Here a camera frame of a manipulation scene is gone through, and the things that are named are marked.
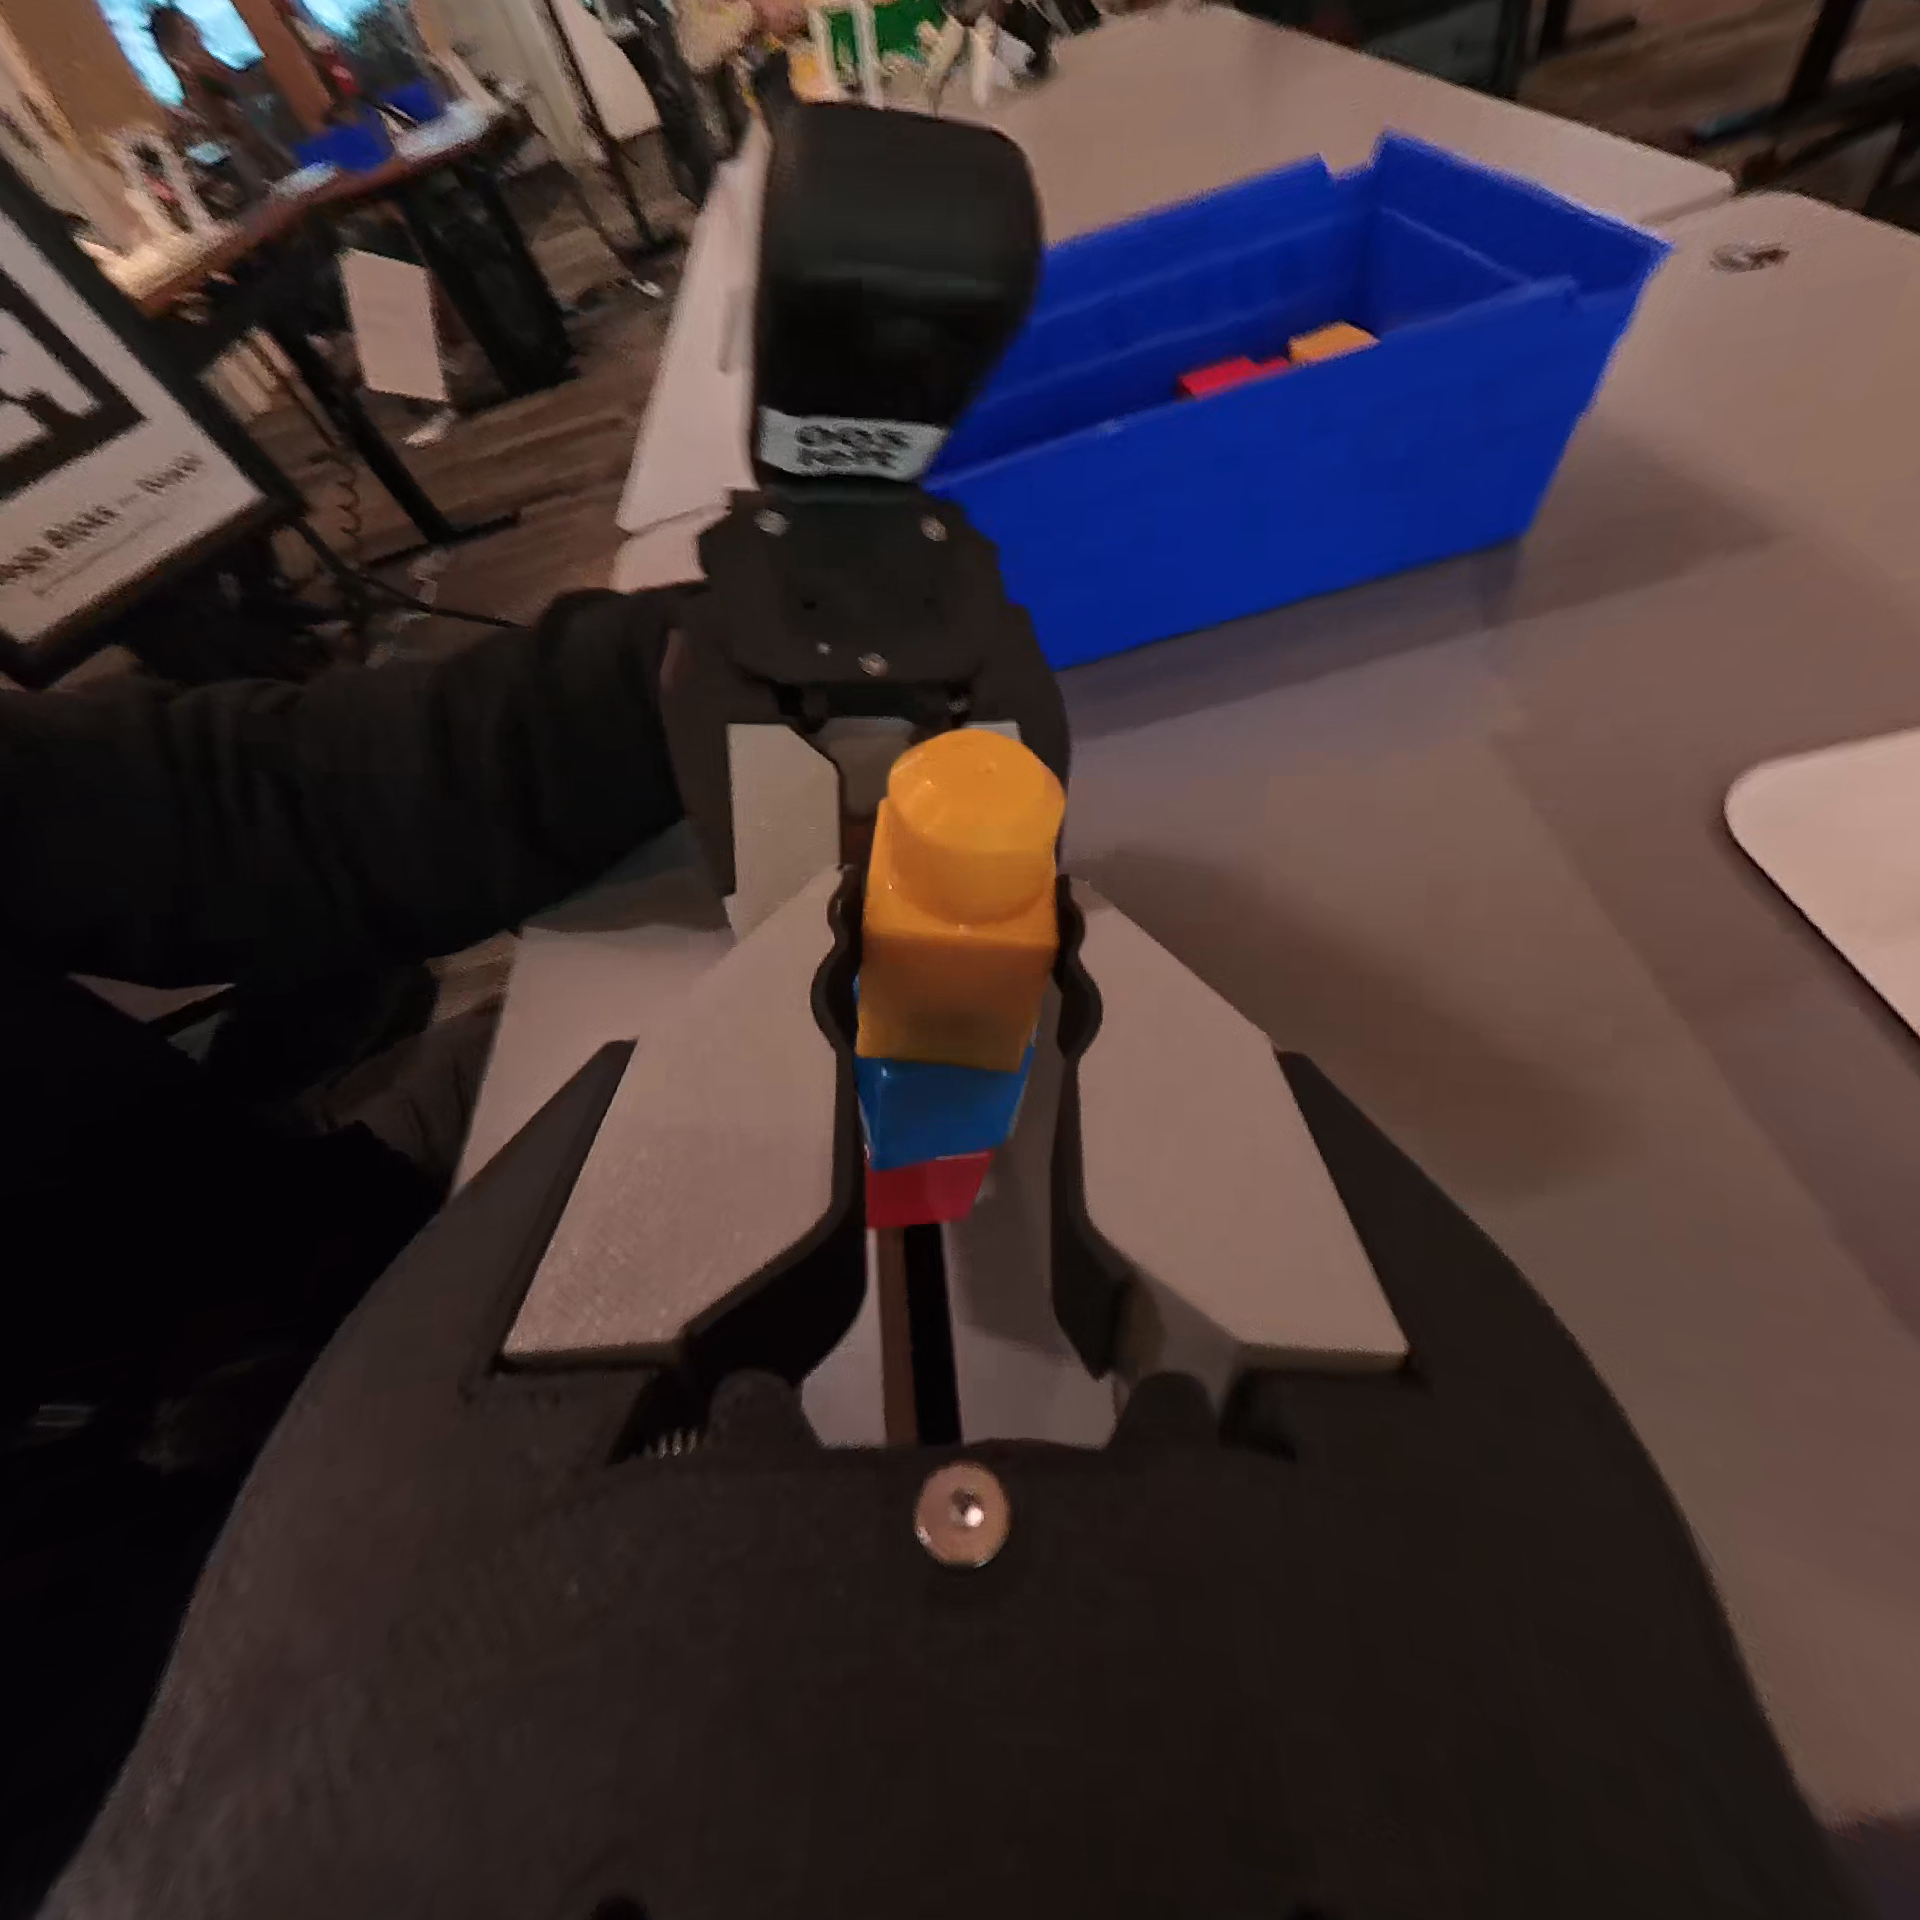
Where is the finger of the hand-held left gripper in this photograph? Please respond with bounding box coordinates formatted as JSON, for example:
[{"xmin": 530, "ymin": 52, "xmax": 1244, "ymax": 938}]
[{"xmin": 724, "ymin": 719, "xmax": 874, "ymax": 946}]

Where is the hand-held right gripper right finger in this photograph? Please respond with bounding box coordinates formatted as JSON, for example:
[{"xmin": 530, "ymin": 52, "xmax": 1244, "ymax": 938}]
[{"xmin": 1047, "ymin": 877, "xmax": 1412, "ymax": 1415}]

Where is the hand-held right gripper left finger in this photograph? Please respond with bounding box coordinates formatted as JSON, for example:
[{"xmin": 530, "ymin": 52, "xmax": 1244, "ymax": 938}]
[{"xmin": 503, "ymin": 877, "xmax": 879, "ymax": 1412}]

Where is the yellow mega block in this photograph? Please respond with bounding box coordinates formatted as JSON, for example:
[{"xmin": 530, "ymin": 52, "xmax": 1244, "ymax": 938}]
[{"xmin": 855, "ymin": 730, "xmax": 1073, "ymax": 1076}]

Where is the blue mega block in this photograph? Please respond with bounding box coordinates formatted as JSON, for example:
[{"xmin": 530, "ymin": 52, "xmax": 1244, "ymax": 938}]
[{"xmin": 850, "ymin": 1050, "xmax": 1040, "ymax": 1175}]

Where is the blue plastic storage bin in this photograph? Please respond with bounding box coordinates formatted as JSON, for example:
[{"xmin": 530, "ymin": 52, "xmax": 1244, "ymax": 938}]
[{"xmin": 919, "ymin": 133, "xmax": 1671, "ymax": 675}]

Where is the pile of blocks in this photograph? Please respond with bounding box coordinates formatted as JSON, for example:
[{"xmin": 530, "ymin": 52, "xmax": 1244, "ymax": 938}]
[{"xmin": 1176, "ymin": 319, "xmax": 1384, "ymax": 403}]

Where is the person's left forearm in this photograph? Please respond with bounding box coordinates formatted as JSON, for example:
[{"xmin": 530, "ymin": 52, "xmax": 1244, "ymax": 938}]
[{"xmin": 0, "ymin": 582, "xmax": 696, "ymax": 995}]

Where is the wooden top desk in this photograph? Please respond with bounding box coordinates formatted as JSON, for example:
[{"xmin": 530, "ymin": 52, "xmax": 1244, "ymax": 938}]
[{"xmin": 90, "ymin": 102, "xmax": 583, "ymax": 543}]

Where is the white stand with instruction sheet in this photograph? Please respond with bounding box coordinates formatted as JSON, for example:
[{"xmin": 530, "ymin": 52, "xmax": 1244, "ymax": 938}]
[{"xmin": 1722, "ymin": 730, "xmax": 1920, "ymax": 1039}]

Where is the framed marker sign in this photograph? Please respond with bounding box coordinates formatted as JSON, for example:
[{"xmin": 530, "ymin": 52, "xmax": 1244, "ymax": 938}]
[{"xmin": 0, "ymin": 165, "xmax": 304, "ymax": 680}]

